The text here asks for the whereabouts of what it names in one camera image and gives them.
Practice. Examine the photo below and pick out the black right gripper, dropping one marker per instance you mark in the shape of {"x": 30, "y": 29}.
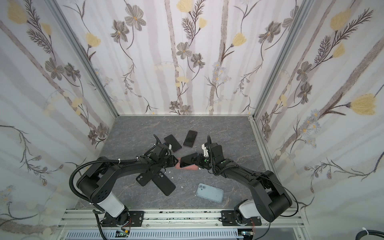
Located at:
{"x": 206, "y": 160}

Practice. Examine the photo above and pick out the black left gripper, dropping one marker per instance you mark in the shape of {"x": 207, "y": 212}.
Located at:
{"x": 173, "y": 161}

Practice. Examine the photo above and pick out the black phone blue edge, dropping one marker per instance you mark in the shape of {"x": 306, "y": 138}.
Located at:
{"x": 187, "y": 161}

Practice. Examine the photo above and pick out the pink phone case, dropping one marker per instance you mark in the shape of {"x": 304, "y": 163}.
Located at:
{"x": 191, "y": 167}

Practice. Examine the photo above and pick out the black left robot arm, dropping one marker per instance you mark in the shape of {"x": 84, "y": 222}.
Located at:
{"x": 95, "y": 180}

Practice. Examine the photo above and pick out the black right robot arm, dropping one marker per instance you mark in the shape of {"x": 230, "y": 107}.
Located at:
{"x": 270, "y": 197}

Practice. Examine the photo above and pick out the black phone purple edge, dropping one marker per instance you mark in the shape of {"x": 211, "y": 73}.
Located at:
{"x": 172, "y": 141}

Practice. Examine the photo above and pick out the black phone case lower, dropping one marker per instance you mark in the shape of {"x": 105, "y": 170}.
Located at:
{"x": 164, "y": 183}

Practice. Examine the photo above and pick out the black phone case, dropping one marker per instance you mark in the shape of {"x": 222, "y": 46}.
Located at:
{"x": 144, "y": 178}
{"x": 164, "y": 183}

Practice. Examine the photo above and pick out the black phone upper middle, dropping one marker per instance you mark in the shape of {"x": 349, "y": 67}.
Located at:
{"x": 190, "y": 139}

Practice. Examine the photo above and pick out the light blue phone case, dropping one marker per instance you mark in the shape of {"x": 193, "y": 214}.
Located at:
{"x": 210, "y": 193}

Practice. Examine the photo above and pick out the black phone case left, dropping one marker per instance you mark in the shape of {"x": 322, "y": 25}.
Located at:
{"x": 144, "y": 178}

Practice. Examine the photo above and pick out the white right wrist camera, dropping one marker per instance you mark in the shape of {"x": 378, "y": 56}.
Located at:
{"x": 205, "y": 150}

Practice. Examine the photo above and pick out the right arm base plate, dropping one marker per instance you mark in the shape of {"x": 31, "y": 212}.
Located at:
{"x": 234, "y": 218}

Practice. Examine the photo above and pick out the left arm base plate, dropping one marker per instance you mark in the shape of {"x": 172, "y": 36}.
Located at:
{"x": 131, "y": 218}

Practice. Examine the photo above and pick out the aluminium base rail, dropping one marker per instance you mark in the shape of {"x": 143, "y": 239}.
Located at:
{"x": 292, "y": 228}

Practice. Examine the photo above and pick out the white slotted cable duct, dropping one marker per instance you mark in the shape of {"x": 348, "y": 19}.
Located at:
{"x": 158, "y": 234}

